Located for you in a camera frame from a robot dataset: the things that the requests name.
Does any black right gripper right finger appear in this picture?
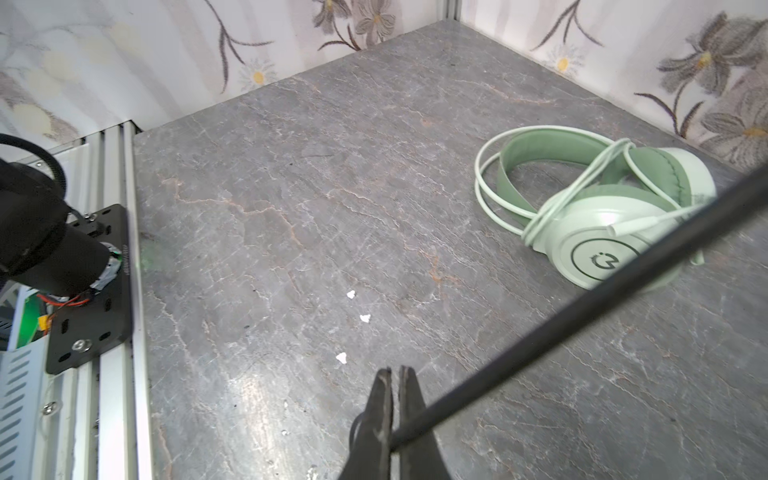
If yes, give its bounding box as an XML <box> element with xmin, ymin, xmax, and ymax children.
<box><xmin>398</xmin><ymin>365</ymin><xmax>452</xmax><ymax>480</ymax></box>

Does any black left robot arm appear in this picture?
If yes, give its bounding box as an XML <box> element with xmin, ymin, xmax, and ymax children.
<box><xmin>1</xmin><ymin>134</ymin><xmax>127</xmax><ymax>298</ymax></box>

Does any mint green over-ear headphones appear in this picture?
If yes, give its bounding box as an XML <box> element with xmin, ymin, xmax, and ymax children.
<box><xmin>474</xmin><ymin>125</ymin><xmax>717</xmax><ymax>289</ymax></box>

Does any black headphone cable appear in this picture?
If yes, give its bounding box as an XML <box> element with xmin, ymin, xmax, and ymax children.
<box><xmin>347</xmin><ymin>164</ymin><xmax>768</xmax><ymax>457</ymax></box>

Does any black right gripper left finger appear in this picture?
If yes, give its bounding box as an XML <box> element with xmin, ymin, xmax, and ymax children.
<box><xmin>339</xmin><ymin>368</ymin><xmax>393</xmax><ymax>480</ymax></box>

